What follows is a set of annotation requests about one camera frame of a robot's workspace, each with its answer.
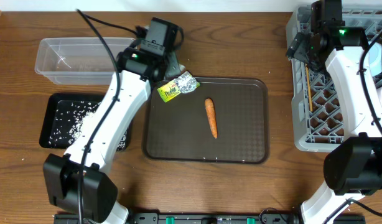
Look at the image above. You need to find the yellow silver snack wrapper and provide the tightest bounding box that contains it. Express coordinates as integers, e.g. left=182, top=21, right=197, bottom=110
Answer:
left=157, top=71, right=200, bottom=103

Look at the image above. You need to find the grey dishwasher rack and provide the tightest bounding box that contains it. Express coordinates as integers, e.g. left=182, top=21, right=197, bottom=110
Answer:
left=291, top=5, right=382, bottom=152

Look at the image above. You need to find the wooden chopstick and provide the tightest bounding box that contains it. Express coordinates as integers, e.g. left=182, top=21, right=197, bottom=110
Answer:
left=305, top=64, right=313, bottom=112

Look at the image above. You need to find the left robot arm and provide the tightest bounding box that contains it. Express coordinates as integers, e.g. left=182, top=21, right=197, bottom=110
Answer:
left=43, top=47, right=182, bottom=223

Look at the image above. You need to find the clear plastic bin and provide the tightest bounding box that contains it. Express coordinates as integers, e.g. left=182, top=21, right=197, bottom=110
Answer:
left=34, top=37, right=141, bottom=85

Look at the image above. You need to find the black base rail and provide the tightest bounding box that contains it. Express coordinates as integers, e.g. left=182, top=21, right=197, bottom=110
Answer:
left=54, top=212, right=366, bottom=224

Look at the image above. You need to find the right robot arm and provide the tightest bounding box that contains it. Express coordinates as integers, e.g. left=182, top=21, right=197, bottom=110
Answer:
left=286, top=26, right=382, bottom=223

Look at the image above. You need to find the orange carrot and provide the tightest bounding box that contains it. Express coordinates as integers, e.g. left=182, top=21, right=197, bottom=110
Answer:
left=205, top=98, right=218, bottom=139

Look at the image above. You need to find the light blue bowl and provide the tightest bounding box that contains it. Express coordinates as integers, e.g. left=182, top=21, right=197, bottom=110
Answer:
left=368, top=43, right=382, bottom=77

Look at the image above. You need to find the pile of rice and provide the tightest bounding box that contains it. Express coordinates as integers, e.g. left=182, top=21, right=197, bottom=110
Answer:
left=49, top=101, right=128, bottom=149

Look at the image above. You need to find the dark brown serving tray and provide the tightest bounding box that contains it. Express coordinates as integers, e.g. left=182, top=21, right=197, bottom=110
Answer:
left=142, top=77, right=269, bottom=165

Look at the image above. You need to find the black rectangular tray bin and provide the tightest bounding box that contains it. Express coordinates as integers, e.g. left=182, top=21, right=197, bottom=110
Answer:
left=39, top=93, right=132, bottom=152

